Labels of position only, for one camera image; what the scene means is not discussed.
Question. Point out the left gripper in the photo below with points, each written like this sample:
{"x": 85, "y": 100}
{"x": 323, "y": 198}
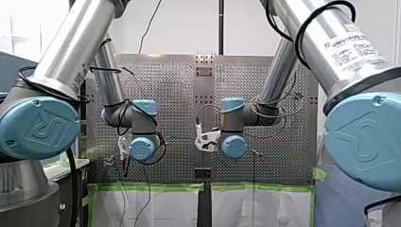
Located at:
{"x": 126, "y": 167}

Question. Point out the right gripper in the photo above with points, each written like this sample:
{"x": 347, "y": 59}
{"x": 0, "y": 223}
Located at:
{"x": 213, "y": 146}

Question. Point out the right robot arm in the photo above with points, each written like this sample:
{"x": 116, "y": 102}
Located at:
{"x": 346, "y": 47}

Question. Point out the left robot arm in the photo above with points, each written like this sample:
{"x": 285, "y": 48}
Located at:
{"x": 75, "y": 41}

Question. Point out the black upright pole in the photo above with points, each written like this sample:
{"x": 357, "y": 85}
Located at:
{"x": 221, "y": 25}

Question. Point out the grey board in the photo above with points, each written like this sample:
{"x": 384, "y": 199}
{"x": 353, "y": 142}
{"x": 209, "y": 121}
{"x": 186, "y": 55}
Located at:
{"x": 340, "y": 201}

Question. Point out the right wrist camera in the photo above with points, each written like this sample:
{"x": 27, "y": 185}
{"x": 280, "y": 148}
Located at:
{"x": 205, "y": 137}

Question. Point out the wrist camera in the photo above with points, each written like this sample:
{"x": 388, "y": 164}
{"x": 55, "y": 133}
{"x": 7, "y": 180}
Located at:
{"x": 205, "y": 137}
{"x": 121, "y": 146}

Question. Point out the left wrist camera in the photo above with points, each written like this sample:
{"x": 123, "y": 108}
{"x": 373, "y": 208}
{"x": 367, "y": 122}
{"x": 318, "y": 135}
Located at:
{"x": 121, "y": 146}

